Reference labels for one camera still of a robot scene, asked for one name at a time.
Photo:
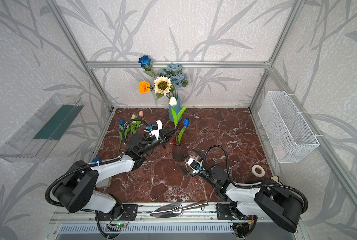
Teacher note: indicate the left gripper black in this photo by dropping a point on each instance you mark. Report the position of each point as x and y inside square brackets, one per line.
[161, 139]

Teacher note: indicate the red glass vase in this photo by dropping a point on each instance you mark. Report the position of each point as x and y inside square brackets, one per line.
[179, 150]

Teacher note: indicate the teal cylindrical vase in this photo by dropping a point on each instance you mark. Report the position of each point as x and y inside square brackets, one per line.
[177, 109]

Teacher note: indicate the cream white tulip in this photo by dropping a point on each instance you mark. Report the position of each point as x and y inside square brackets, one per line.
[176, 117]

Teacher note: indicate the beige sunflower stem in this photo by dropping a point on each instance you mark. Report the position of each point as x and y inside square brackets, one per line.
[163, 87]

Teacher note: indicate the orange marigold flower stem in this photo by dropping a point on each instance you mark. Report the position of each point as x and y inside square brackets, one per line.
[144, 87]

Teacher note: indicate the light blue rose bouquet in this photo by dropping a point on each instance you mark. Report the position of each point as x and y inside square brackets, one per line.
[179, 80]

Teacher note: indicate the dark blue rose stem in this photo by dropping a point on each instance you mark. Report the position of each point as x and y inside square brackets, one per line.
[145, 64]

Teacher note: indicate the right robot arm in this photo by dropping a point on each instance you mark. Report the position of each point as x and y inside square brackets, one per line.
[269, 198]

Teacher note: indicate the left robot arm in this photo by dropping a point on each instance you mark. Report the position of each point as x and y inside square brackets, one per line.
[75, 190]

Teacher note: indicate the tulip bunch multicoloured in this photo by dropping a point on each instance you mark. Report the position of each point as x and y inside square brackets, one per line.
[132, 127]

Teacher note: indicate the silver metal trowel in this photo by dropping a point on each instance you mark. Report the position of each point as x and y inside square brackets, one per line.
[176, 209]

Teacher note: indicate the white tape roll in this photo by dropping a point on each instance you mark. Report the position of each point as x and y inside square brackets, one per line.
[258, 171]

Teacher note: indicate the blue hand shovel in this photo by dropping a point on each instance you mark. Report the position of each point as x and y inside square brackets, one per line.
[95, 160]

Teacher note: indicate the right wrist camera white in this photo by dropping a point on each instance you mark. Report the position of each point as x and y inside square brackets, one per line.
[196, 167]

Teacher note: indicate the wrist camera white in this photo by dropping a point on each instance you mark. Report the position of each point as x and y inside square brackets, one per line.
[154, 129]
[196, 167]

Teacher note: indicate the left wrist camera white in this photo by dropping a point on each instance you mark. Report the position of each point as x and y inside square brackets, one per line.
[154, 129]

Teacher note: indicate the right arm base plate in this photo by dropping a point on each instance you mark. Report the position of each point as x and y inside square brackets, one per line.
[229, 211]

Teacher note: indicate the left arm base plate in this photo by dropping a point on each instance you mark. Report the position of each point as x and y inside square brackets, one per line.
[125, 212]

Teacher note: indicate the white wire mesh basket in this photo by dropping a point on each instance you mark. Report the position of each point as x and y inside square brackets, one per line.
[290, 137]

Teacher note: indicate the clear plastic wall shelf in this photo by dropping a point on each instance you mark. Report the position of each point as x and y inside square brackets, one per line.
[36, 139]

